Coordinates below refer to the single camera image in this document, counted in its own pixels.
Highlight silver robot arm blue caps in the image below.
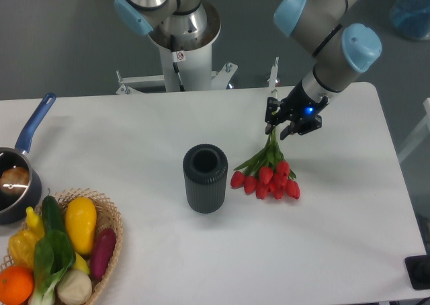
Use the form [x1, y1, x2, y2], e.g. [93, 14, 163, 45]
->
[114, 0, 382, 138]

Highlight yellow bell pepper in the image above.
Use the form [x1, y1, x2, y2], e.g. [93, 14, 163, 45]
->
[8, 229, 38, 270]

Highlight browned bun in pan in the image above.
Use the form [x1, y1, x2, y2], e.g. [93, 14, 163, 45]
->
[1, 167, 30, 196]

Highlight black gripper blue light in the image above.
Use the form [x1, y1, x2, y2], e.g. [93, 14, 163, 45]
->
[265, 81, 329, 140]

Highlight blue handled saucepan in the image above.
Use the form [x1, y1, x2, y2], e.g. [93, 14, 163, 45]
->
[1, 93, 56, 225]

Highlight orange fruit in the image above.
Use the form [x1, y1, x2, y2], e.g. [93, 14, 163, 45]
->
[1, 265, 34, 304]

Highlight yellow squash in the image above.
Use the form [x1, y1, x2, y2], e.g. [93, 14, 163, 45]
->
[64, 196, 97, 256]

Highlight purple eggplant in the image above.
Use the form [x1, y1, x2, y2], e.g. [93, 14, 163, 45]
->
[90, 228, 116, 281]

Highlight blue transparent container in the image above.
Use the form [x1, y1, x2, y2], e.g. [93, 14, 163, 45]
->
[389, 0, 429, 41]

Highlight red tulip bouquet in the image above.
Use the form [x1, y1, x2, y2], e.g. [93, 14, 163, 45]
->
[230, 128, 301, 200]

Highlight beige garlic bulb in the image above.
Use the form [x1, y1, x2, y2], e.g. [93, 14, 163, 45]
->
[57, 269, 92, 305]

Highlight green bok choy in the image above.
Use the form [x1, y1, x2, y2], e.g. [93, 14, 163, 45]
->
[29, 230, 75, 304]

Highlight small yellow chili pepper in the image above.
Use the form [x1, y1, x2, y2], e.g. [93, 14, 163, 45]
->
[26, 206, 45, 238]

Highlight dark green cucumber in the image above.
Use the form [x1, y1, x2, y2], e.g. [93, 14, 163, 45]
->
[42, 195, 67, 233]

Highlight yellow banana piece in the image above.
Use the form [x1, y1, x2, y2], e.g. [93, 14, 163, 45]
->
[72, 253, 90, 275]

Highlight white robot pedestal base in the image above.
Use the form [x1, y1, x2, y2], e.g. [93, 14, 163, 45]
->
[116, 32, 280, 95]

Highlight dark ribbed cylindrical vase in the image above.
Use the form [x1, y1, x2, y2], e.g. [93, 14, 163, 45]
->
[183, 144, 228, 214]

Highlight black device at edge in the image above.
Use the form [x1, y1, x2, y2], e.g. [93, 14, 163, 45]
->
[404, 255, 429, 290]

